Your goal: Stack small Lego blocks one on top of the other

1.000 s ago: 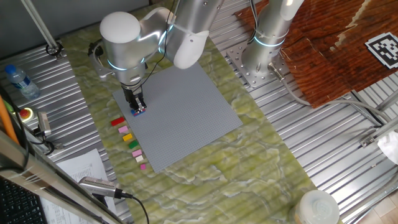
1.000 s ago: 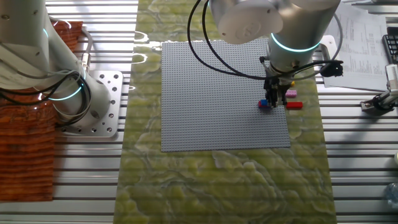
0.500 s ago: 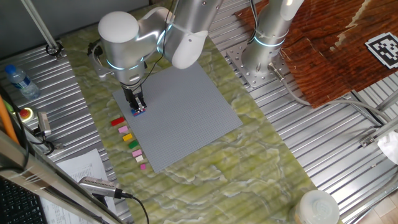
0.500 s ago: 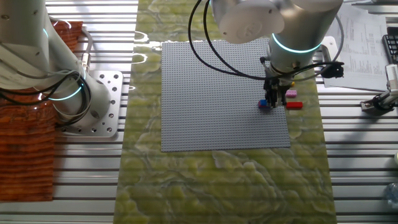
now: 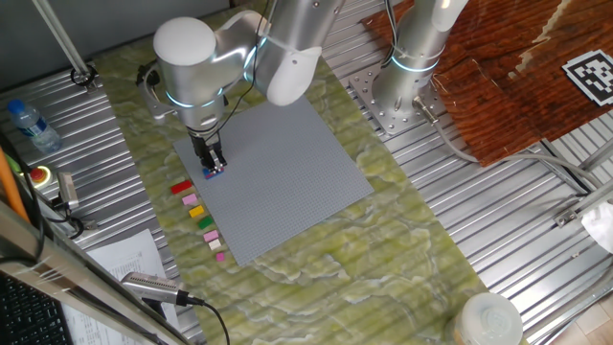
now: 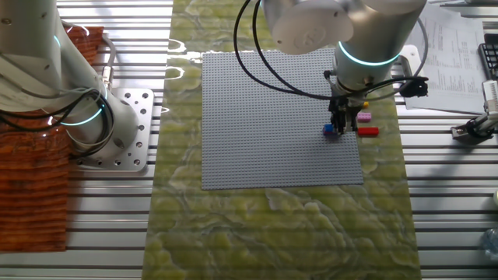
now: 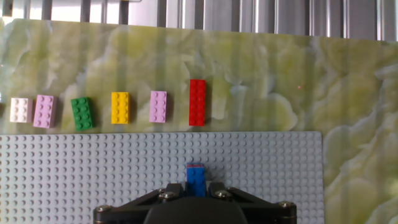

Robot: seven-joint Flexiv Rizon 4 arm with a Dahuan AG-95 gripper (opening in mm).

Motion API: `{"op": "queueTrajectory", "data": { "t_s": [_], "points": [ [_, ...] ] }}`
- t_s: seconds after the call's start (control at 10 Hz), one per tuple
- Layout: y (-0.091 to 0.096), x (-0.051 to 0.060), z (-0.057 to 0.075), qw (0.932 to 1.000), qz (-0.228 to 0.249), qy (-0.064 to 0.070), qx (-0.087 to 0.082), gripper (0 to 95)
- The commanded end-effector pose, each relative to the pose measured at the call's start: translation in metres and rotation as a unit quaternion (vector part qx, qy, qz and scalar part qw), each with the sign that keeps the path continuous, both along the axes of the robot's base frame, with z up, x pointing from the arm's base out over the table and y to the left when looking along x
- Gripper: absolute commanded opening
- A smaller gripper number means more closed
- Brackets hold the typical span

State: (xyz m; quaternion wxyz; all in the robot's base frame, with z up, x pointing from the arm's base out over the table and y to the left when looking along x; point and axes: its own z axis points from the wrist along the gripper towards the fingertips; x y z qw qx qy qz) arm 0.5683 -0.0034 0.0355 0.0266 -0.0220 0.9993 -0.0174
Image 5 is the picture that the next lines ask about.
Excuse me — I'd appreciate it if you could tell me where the grey Lego baseplate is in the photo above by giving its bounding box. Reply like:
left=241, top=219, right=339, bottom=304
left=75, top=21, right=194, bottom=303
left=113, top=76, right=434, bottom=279
left=172, top=95, right=375, bottom=267

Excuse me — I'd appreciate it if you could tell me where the printed paper sheet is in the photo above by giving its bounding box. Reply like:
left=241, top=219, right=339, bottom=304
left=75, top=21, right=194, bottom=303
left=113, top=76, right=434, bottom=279
left=61, top=228, right=183, bottom=345

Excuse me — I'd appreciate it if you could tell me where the black camera cable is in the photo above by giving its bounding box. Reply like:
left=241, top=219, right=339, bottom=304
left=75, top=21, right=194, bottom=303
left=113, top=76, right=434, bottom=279
left=184, top=295, right=231, bottom=345

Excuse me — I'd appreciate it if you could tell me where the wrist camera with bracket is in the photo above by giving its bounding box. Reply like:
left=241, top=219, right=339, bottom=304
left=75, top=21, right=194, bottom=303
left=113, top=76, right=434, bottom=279
left=135, top=61, right=176, bottom=121

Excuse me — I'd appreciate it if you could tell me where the white plastic jar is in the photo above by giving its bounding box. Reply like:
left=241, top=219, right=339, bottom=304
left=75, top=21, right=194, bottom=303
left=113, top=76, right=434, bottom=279
left=452, top=291, right=524, bottom=345

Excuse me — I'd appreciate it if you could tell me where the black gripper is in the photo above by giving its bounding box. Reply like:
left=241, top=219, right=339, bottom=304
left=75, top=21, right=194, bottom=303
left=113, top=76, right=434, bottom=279
left=187, top=126, right=228, bottom=173

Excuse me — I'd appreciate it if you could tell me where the clear plastic water bottle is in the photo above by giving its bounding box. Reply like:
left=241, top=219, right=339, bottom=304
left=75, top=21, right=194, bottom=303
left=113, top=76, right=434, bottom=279
left=6, top=99, right=63, bottom=154

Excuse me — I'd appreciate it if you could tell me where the red emergency stop button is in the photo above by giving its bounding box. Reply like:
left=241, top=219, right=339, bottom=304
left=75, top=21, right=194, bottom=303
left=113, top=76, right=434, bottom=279
left=26, top=165, right=53, bottom=189

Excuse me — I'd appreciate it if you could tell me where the grey base cable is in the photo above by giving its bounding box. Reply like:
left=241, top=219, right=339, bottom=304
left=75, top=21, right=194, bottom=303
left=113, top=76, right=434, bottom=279
left=412, top=95, right=604, bottom=191

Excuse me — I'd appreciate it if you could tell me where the aluminium frame bar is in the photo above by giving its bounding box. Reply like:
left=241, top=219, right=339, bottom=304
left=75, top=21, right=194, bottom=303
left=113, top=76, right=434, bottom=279
left=0, top=200, right=193, bottom=345

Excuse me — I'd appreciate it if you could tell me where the grey depth camera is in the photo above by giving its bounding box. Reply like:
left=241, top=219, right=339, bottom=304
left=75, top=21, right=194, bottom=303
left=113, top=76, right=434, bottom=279
left=120, top=271, right=189, bottom=308

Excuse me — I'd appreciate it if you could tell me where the aluminium frame profile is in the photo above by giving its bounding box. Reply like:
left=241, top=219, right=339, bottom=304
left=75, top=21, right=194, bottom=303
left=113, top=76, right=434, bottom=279
left=553, top=179, right=613, bottom=229

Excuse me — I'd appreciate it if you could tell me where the green marble pattern mat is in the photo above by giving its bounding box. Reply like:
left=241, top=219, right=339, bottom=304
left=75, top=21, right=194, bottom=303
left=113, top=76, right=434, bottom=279
left=93, top=13, right=528, bottom=345

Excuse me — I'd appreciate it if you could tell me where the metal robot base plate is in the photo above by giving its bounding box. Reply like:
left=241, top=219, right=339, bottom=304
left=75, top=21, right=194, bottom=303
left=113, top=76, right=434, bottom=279
left=348, top=64, right=451, bottom=136

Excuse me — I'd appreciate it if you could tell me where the small grey box device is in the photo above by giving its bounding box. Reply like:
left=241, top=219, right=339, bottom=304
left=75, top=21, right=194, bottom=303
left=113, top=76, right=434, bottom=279
left=56, top=171, right=80, bottom=211

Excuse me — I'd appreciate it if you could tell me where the black white fiducial marker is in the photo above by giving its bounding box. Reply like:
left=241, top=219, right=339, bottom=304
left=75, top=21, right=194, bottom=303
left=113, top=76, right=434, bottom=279
left=561, top=49, right=613, bottom=107

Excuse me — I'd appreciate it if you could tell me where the slanted aluminium pole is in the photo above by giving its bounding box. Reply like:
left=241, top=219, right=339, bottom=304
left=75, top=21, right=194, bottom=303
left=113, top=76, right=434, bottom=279
left=31, top=0, right=95, bottom=85

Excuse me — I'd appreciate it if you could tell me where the orange pole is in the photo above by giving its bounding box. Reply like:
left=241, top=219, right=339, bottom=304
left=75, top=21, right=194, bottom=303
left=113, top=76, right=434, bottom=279
left=0, top=146, right=31, bottom=224

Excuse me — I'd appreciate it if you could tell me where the white cloth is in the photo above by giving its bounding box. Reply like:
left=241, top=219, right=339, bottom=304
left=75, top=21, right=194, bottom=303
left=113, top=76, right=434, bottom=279
left=580, top=200, right=613, bottom=255

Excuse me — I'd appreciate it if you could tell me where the thick black cable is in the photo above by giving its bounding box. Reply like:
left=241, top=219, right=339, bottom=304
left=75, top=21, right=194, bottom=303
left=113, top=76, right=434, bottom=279
left=0, top=133, right=47, bottom=265

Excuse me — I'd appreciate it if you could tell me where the black ring clamp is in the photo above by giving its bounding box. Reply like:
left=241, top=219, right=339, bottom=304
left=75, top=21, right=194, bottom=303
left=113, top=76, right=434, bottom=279
left=70, top=64, right=100, bottom=88

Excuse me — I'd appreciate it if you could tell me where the black keyboard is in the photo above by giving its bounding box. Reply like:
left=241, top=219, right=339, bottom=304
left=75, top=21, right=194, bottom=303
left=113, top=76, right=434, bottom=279
left=0, top=272, right=73, bottom=345

